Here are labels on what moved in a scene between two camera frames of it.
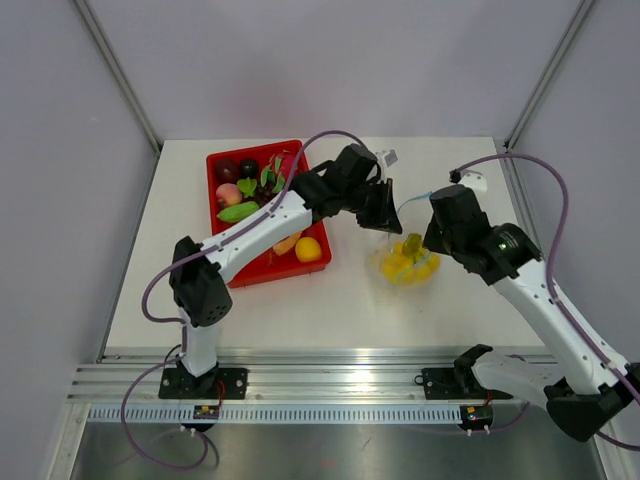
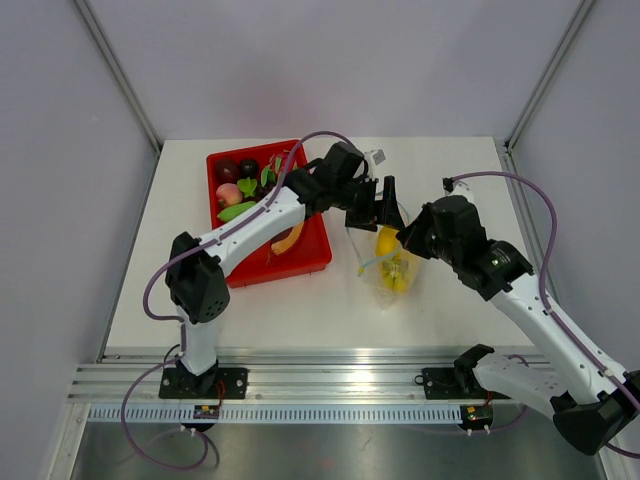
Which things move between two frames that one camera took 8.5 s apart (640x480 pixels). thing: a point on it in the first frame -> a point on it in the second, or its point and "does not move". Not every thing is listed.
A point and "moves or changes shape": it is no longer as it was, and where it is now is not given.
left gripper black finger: (387, 216) does not move
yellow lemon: (308, 249) -> (386, 243)
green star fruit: (247, 186) does not move
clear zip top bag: (399, 263) moves or changes shape
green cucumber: (237, 212) does not move
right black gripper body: (441, 239) does not move
